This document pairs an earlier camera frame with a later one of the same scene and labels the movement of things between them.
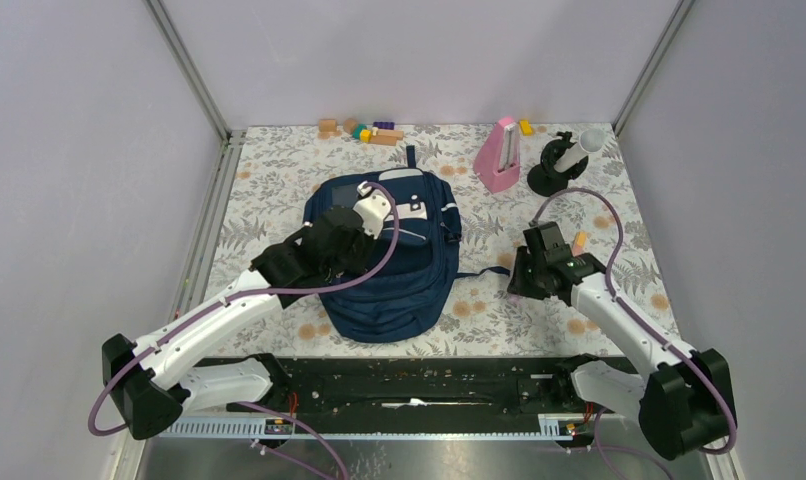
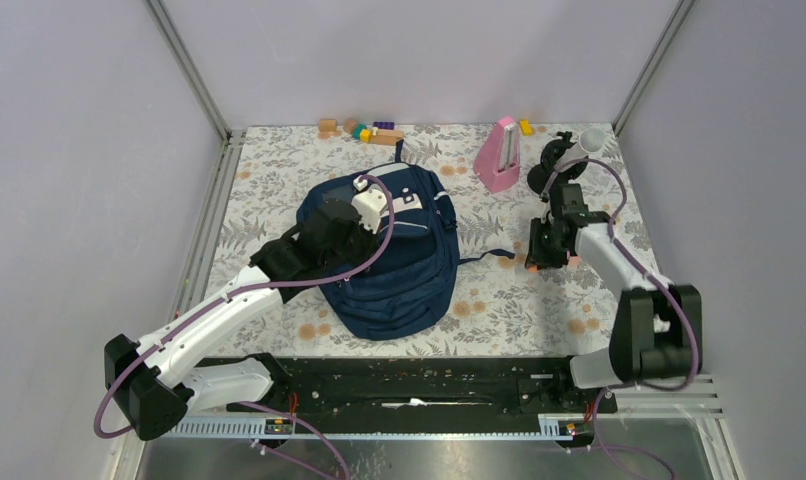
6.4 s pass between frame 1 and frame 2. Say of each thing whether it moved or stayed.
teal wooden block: stayed
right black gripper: moved
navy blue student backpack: moved
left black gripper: stayed
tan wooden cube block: stayed
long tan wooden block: stayed
